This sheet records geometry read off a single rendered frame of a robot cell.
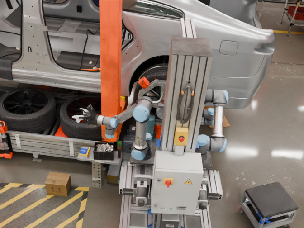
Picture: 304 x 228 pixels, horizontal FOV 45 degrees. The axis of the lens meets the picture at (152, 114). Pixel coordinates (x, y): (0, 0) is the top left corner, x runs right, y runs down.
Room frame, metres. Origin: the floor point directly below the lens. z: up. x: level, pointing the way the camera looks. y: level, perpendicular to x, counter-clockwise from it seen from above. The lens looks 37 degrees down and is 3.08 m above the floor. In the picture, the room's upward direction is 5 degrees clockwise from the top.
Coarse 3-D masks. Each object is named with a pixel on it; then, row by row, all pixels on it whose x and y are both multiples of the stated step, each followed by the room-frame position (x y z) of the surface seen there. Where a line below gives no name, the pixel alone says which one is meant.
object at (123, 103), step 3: (126, 96) 3.42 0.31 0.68; (126, 99) 3.37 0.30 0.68; (120, 102) 3.29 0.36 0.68; (123, 102) 3.30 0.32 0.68; (126, 102) 3.36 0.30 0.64; (120, 105) 3.23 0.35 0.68; (123, 105) 3.24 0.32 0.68; (126, 105) 3.37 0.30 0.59; (120, 108) 3.10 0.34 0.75; (123, 108) 3.19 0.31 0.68; (126, 108) 3.37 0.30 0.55; (120, 111) 3.10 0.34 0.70; (120, 126) 2.99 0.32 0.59; (120, 129) 3.00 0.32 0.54
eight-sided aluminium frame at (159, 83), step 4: (156, 80) 3.12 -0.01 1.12; (160, 80) 3.12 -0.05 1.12; (164, 80) 3.13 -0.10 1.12; (152, 84) 3.08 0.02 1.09; (156, 84) 3.07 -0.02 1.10; (160, 84) 3.07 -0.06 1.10; (164, 84) 3.07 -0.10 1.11; (148, 88) 3.08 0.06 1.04; (140, 92) 3.08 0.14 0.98; (144, 92) 3.08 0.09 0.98; (140, 96) 3.08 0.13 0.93; (156, 120) 3.12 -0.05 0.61; (160, 120) 3.11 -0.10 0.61; (156, 124) 3.07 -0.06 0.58; (160, 124) 3.07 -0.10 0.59
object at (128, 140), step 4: (128, 128) 3.18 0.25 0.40; (132, 128) 3.16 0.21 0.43; (128, 132) 3.12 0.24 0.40; (132, 132) 3.11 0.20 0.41; (124, 136) 3.05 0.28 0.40; (128, 136) 3.05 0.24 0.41; (132, 136) 3.05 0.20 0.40; (124, 140) 2.98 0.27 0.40; (128, 140) 2.98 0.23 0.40; (132, 140) 2.99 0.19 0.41; (124, 144) 2.96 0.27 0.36; (128, 144) 2.95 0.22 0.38; (132, 144) 2.95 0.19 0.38; (124, 148) 2.95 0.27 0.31; (128, 148) 2.95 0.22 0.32; (124, 152) 2.97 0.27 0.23; (128, 152) 2.96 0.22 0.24; (124, 156) 3.01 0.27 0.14; (128, 156) 3.00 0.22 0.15; (124, 160) 3.00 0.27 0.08; (128, 160) 3.00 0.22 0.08
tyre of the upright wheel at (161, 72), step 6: (150, 66) 3.38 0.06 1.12; (162, 66) 3.30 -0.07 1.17; (150, 72) 3.24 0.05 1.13; (156, 72) 3.20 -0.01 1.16; (162, 72) 3.18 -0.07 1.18; (138, 78) 3.37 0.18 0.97; (150, 78) 3.16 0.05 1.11; (156, 78) 3.16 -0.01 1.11; (162, 78) 3.16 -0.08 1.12; (138, 84) 3.18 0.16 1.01; (138, 90) 3.17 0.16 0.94
